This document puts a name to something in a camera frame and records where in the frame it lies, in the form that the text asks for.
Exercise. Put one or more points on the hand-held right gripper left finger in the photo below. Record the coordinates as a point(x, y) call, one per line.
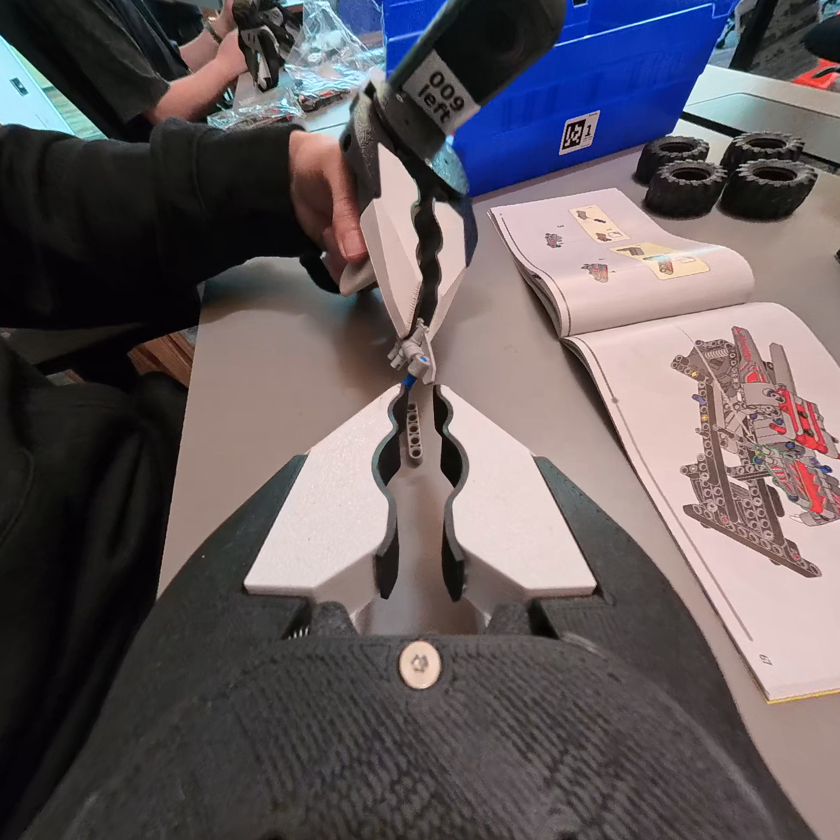
point(328, 518)

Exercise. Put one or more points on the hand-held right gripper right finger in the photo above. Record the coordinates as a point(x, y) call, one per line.
point(512, 518)

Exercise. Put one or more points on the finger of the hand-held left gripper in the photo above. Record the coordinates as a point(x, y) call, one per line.
point(449, 289)
point(390, 229)

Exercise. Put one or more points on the grey toy brick assembly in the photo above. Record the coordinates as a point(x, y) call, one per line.
point(413, 351)

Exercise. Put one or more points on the grey toy beam with holes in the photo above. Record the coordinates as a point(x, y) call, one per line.
point(412, 436)

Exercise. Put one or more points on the person's left forearm black sleeve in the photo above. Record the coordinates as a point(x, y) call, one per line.
point(131, 223)

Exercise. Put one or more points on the another person's forearm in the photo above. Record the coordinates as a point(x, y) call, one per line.
point(197, 85)

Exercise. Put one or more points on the light grey adjacent desk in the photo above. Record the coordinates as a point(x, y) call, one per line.
point(754, 105)

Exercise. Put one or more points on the person's left hand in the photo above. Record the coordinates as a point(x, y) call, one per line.
point(321, 190)

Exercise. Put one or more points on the large blue plastic bin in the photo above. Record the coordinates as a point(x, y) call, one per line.
point(623, 79)

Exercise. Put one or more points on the clear plastic bag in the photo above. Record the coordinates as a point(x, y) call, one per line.
point(256, 108)
point(334, 39)

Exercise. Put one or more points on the open instruction booklet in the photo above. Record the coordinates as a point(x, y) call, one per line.
point(656, 367)

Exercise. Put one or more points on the black toy tire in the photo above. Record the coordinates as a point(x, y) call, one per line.
point(669, 151)
point(761, 145)
point(768, 193)
point(686, 193)

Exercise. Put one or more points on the black white toy vehicle part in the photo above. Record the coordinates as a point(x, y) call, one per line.
point(262, 39)

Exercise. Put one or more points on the person's black clothed torso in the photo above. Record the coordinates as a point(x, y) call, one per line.
point(65, 558)

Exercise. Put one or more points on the orange object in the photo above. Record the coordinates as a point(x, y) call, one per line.
point(817, 77)

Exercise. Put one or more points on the white panel with label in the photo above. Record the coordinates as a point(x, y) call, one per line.
point(39, 92)

